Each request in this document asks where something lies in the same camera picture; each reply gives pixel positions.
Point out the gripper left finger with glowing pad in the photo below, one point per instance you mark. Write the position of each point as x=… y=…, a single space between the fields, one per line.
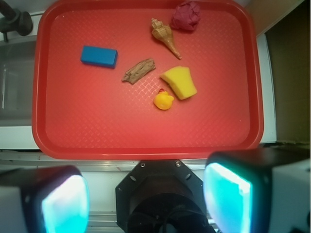
x=43 y=200

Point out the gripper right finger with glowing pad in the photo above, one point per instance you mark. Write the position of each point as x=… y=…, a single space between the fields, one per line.
x=263 y=190

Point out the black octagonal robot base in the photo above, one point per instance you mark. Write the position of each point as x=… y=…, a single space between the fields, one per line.
x=161 y=196

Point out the yellow rubber duck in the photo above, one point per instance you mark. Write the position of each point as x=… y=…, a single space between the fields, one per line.
x=163 y=100

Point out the red plastic tray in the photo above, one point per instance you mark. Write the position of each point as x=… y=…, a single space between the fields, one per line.
x=86 y=112

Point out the yellow sponge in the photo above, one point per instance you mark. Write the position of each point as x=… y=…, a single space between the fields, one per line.
x=180 y=81

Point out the blue rectangular block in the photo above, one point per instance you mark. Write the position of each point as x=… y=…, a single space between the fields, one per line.
x=97 y=56

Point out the brown wood piece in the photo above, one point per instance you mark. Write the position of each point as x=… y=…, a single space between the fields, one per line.
x=138 y=71

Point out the dark metal clamp knob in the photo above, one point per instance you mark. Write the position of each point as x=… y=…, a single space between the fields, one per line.
x=14 y=20

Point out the tan spiral seashell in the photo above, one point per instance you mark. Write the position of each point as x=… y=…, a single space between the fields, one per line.
x=164 y=34

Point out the crumpled red paper ball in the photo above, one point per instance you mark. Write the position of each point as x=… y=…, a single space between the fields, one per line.
x=186 y=16

